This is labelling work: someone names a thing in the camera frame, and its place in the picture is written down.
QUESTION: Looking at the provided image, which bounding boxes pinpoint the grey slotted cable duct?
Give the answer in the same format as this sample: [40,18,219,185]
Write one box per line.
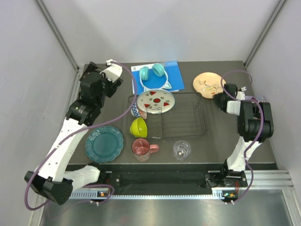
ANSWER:
[68,189,238,200]

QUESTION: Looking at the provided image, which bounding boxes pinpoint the teal scalloped plate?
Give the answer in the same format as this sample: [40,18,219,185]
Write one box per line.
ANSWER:
[85,126,124,163]

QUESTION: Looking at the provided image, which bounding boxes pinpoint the patterned blue red bowl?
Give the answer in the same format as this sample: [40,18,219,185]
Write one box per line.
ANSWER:
[131,102,147,120]

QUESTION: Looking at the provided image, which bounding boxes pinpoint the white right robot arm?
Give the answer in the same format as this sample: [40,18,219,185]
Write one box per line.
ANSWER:
[214,83,274,186]

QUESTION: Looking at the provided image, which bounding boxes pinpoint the teal cat ear headphones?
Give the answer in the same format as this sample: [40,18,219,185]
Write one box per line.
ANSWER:
[138,63,173,95]

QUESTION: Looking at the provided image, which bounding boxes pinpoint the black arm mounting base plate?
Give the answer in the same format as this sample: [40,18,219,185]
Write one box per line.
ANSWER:
[102,170,246,188]

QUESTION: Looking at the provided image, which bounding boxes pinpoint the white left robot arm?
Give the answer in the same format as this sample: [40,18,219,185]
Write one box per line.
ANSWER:
[24,60,123,205]

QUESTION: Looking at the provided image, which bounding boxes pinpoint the orange floral plate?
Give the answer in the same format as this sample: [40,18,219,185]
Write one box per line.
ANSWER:
[192,72,223,99]

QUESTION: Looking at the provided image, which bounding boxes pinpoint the black wire dish rack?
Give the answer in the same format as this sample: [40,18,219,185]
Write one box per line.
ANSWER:
[127,93,208,138]

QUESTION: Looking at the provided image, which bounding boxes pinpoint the lime green bowl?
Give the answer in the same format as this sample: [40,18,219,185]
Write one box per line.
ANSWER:
[130,117,148,138]

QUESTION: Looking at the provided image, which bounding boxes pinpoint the clear drinking glass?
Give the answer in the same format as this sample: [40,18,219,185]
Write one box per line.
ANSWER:
[173,140,191,160]

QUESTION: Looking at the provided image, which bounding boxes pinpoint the pink glass mug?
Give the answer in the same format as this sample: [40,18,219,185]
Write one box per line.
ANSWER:
[132,138,159,162]

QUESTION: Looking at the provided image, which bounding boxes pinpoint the white watermelon pattern plate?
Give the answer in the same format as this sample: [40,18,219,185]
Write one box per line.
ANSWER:
[136,89,175,114]

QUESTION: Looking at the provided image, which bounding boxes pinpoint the illustrated red castle book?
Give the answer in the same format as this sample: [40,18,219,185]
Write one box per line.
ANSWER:
[248,96,266,102]

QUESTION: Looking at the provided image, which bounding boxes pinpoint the blue folder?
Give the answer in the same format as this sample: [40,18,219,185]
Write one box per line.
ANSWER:
[131,61,184,95]

